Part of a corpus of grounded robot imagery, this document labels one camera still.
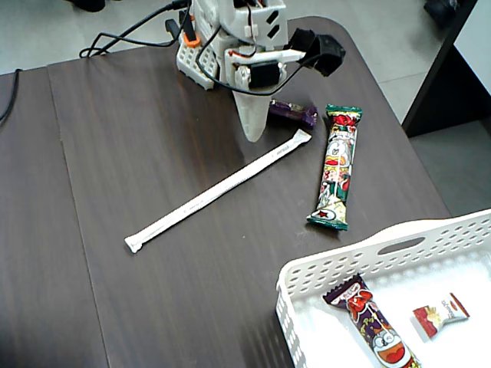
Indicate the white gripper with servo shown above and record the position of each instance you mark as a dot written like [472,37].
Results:
[261,75]

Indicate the small red white candy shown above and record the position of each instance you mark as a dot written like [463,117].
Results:
[439,316]

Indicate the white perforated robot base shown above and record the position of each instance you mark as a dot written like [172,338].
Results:
[193,63]

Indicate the small purple candy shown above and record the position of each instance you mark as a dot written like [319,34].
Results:
[293,112]

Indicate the white perforated plastic tray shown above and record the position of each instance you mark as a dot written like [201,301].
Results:
[441,268]

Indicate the white paper straw wrapper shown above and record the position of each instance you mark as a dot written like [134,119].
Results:
[215,193]

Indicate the orange black clamp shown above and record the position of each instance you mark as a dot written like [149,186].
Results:
[190,36]

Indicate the long green snack stick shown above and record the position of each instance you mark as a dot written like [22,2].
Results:
[337,165]

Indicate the dark furniture panel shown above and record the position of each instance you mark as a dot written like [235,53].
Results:
[437,76]

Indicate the black shoe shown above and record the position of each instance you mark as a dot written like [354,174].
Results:
[86,4]
[441,9]

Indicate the long purple snack stick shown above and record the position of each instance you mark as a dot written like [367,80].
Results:
[376,329]

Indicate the black taped wrist camera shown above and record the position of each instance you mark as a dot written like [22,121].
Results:
[322,50]

